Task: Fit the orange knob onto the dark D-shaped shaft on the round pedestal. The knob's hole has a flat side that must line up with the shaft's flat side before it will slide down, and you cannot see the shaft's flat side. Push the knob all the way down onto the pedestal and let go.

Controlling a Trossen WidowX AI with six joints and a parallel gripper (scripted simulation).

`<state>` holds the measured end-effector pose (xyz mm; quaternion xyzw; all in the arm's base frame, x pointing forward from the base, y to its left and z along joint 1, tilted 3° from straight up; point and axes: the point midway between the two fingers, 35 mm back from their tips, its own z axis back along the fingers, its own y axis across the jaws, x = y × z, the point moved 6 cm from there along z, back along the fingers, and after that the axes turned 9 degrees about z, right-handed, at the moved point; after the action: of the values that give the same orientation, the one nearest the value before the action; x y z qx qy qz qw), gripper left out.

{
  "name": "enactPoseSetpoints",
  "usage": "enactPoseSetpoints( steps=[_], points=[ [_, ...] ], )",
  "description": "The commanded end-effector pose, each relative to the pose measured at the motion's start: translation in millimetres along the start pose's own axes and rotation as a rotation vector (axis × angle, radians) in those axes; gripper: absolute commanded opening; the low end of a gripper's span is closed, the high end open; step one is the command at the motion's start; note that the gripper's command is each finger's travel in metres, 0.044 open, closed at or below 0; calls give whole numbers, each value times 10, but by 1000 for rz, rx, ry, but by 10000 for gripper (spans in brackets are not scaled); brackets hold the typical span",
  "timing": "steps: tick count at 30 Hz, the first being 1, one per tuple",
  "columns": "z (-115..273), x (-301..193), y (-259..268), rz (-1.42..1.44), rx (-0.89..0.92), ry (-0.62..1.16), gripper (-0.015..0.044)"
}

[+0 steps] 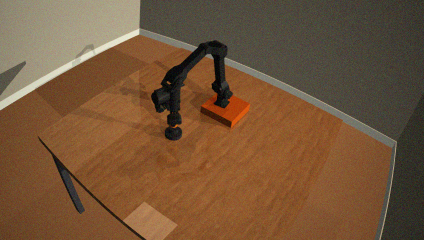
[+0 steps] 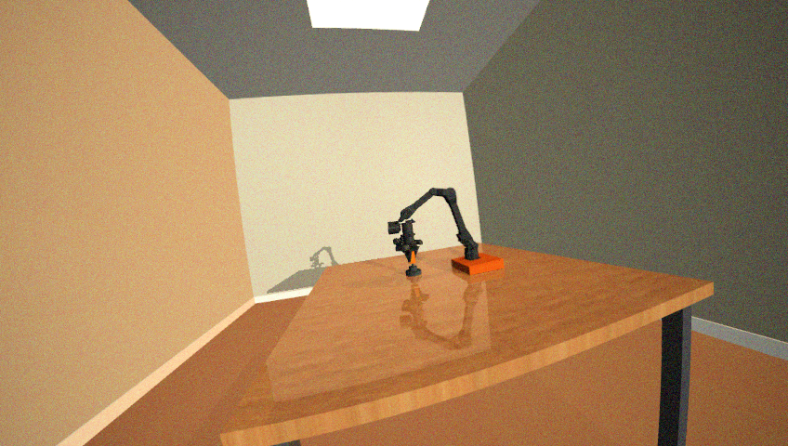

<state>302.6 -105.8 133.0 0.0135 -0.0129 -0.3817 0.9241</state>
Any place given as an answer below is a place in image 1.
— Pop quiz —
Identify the black round pedestal with short shaft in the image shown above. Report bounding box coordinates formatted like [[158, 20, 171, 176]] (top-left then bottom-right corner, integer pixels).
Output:
[[165, 126, 183, 141]]

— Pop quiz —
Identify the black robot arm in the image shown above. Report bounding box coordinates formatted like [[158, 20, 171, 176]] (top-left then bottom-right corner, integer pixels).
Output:
[[151, 40, 233, 113]]

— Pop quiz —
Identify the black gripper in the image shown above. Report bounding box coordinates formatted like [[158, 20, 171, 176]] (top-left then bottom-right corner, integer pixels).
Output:
[[167, 98, 182, 127]]

